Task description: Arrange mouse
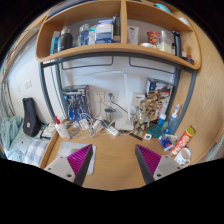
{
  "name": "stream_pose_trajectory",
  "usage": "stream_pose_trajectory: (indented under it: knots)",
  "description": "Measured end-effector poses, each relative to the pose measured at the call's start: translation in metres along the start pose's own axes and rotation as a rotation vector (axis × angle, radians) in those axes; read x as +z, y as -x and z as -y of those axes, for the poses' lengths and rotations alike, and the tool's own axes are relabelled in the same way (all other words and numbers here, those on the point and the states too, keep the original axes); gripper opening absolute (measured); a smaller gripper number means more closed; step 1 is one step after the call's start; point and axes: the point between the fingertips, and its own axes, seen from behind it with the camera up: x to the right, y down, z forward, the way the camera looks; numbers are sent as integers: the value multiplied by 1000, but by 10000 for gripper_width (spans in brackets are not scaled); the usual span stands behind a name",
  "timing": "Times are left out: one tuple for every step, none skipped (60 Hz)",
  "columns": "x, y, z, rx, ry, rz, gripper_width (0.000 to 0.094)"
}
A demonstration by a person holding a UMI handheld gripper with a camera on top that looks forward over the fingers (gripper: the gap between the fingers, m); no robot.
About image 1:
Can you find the white power strip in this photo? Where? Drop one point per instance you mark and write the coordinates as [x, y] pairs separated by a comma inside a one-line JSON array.
[[112, 130]]

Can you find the black ruler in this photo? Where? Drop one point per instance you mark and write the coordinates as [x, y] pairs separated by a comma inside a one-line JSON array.
[[136, 136]]

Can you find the white charger block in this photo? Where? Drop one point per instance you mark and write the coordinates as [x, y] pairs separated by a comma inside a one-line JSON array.
[[83, 124]]

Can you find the robot model kit box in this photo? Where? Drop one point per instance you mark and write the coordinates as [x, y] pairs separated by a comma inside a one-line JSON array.
[[75, 100]]

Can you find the white wall socket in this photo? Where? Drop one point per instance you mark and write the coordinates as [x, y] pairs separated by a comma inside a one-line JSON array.
[[98, 96]]

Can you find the colourful picture box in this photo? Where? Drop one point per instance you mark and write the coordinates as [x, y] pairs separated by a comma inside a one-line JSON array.
[[160, 91]]

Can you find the teal blanket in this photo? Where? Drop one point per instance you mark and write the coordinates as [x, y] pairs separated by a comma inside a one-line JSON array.
[[10, 130]]

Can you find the red chip can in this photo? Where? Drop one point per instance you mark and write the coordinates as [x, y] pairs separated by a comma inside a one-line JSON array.
[[182, 141]]

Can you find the teal round bowl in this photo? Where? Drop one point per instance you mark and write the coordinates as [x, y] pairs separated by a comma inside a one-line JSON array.
[[154, 130]]

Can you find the small white square clock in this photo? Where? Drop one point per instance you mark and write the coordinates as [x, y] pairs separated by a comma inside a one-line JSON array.
[[148, 136]]

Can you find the white lotion bottle red pump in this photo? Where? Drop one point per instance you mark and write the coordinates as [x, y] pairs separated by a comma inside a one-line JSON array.
[[63, 131]]

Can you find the steel cup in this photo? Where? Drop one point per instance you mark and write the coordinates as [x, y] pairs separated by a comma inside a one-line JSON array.
[[110, 115]]

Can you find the blue snack packet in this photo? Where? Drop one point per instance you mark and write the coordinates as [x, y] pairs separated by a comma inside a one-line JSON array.
[[167, 141]]

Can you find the wooden wall shelf unit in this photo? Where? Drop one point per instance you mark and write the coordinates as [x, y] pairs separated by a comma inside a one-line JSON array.
[[123, 50]]

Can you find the plaid pillow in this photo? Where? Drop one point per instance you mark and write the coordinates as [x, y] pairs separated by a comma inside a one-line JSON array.
[[36, 151]]

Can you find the black bag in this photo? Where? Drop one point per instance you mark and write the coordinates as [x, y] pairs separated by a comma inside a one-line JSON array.
[[30, 116]]

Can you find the blue-capped white bottle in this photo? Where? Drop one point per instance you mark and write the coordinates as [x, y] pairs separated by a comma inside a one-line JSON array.
[[161, 120]]

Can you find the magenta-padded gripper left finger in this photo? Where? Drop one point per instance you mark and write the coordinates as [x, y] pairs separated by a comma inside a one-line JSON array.
[[62, 166]]

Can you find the large white power adapter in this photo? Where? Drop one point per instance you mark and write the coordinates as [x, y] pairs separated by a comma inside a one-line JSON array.
[[97, 126]]

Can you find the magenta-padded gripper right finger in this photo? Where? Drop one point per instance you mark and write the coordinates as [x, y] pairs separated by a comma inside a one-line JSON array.
[[165, 166]]

